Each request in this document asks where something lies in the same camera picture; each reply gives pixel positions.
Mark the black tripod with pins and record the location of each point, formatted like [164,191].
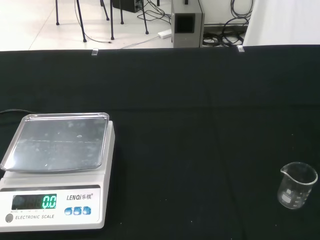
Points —
[112,37]
[84,39]
[146,32]

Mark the grey box device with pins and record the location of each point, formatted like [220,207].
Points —
[187,37]

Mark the white power strip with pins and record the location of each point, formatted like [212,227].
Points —
[165,33]

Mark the black bench cloth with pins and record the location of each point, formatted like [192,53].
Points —
[175,125]

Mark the white electronic balance steel pan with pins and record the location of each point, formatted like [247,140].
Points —
[82,180]

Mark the pale white board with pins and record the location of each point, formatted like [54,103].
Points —
[282,22]

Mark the small clear glass beaker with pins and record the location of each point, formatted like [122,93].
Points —
[295,200]

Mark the clear cloth clip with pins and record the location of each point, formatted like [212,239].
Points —
[94,52]
[240,48]

